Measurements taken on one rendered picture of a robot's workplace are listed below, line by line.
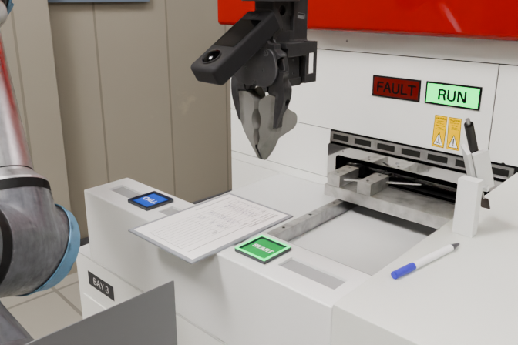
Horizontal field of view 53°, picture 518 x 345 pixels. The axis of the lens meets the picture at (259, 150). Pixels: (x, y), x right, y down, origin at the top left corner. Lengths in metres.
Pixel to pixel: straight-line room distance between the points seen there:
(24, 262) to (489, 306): 0.53
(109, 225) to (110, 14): 1.82
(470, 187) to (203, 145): 2.41
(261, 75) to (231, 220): 0.27
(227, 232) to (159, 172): 2.17
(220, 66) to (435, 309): 0.36
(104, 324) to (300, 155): 1.00
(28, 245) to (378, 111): 0.84
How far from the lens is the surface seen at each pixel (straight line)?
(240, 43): 0.61
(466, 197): 0.80
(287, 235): 1.07
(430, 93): 1.18
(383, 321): 0.60
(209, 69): 0.59
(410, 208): 1.12
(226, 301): 0.76
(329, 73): 1.31
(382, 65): 1.23
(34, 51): 2.43
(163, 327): 0.53
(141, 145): 2.83
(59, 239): 0.71
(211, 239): 0.76
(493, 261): 0.77
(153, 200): 0.91
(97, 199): 0.97
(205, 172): 3.14
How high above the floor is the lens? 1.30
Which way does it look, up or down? 17 degrees down
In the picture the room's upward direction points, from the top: straight up
